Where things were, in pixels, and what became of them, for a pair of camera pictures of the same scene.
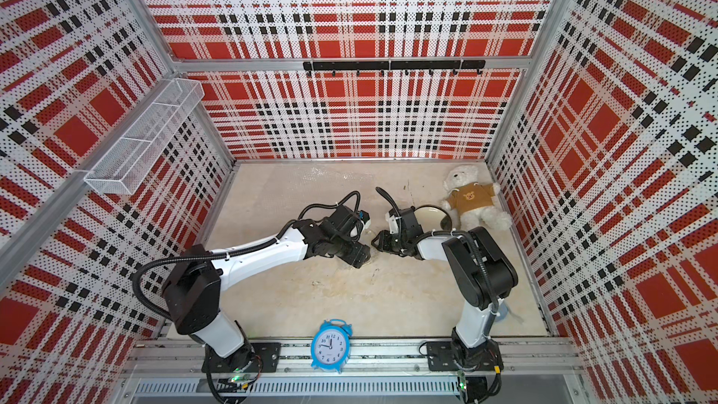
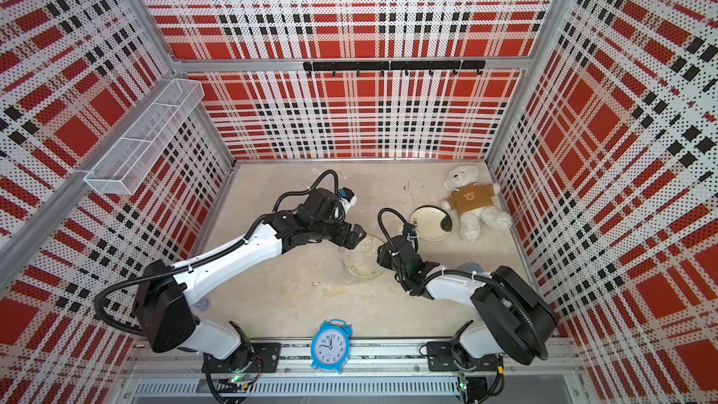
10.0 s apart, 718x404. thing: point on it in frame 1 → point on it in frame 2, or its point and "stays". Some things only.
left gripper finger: (357, 253) → (343, 235)
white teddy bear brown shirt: (473, 201) stays
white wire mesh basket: (129, 160) stays
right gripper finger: (383, 241) → (385, 257)
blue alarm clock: (330, 345) stays
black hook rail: (408, 64) stays
